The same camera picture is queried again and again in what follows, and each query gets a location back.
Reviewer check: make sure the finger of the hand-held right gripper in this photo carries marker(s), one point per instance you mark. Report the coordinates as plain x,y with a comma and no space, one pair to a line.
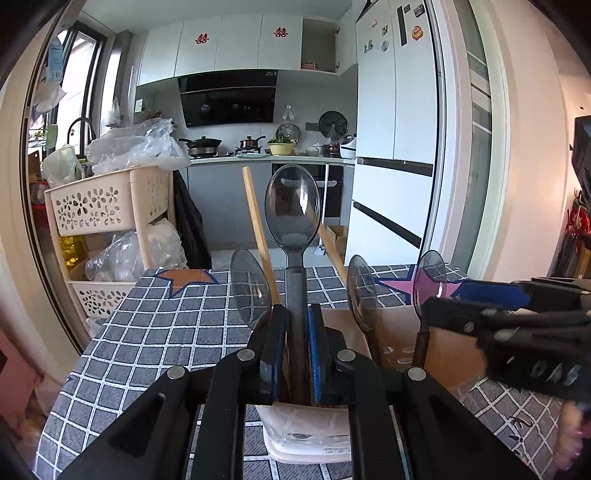
489,295
452,314

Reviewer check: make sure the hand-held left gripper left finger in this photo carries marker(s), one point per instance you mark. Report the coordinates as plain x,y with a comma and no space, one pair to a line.
277,350

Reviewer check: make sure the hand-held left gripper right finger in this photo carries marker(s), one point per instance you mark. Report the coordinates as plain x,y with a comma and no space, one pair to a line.
316,350

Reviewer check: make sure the grey translucent plastic spoon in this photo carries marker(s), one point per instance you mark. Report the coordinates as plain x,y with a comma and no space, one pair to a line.
247,281
429,277
292,207
362,295

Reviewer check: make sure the plain wooden chopstick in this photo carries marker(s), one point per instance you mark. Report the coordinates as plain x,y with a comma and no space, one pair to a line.
254,207
330,249

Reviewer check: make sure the person's right hand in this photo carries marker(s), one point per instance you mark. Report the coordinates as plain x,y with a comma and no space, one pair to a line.
575,434

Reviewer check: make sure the black red upright appliance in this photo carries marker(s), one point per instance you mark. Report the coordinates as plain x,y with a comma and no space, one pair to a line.
575,230

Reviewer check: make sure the grey plaid star tablecloth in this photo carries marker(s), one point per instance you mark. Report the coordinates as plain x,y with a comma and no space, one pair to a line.
161,323

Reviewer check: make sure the cardboard box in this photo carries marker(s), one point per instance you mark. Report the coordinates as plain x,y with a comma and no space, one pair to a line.
340,233

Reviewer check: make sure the white pole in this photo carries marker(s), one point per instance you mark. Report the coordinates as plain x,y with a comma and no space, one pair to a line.
326,198

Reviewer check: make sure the black hanging garment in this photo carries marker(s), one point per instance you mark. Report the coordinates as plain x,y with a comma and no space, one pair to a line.
189,221

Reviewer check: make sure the glass sliding door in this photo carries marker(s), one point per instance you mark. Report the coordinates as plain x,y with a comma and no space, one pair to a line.
480,138

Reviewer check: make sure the grey base cabinet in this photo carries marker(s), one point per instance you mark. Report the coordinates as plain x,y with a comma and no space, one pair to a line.
221,203

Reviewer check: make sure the black built-in oven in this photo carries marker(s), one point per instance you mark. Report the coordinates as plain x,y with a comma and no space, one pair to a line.
336,194

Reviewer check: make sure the clear plastic bag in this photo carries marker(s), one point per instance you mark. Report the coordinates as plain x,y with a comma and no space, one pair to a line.
129,254

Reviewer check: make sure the white rice cooker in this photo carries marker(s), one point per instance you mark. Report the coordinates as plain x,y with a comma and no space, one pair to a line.
348,147

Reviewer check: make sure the steel pot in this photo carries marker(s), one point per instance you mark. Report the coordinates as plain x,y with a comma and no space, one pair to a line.
331,150

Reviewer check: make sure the yellow bowl of greens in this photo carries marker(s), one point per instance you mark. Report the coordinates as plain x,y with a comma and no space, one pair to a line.
280,148

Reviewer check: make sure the white refrigerator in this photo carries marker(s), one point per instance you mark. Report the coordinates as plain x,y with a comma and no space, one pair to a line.
392,115

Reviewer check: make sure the dark cooking pot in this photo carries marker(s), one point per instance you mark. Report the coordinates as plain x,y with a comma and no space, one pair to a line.
251,144

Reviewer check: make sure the black wok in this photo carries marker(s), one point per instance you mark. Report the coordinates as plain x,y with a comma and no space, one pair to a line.
203,143

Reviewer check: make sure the round hanging rack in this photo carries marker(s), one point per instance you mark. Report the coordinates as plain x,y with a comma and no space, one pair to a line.
333,123

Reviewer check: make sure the beige plastic storage cart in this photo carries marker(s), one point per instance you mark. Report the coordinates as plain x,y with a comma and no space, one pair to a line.
92,203

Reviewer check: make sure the clear plastic bags pile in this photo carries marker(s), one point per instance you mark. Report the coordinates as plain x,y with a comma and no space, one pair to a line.
138,147

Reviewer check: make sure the black range hood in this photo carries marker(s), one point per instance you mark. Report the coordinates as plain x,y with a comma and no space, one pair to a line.
226,99

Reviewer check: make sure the pink plastic stool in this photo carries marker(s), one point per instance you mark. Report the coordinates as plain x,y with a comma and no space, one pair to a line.
18,383

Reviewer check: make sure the white hanging plastic bag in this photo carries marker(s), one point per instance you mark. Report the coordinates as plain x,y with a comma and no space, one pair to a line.
111,113

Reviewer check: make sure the curved kitchen faucet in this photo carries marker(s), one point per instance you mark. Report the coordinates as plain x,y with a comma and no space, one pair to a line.
74,127

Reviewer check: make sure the white upper kitchen cabinets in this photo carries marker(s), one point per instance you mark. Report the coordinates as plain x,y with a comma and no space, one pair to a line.
231,46

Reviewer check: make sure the red paper decal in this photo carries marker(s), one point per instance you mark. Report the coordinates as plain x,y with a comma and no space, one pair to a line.
280,32
201,38

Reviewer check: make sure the blue white hanging packet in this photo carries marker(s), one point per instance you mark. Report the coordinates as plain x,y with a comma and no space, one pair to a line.
53,60

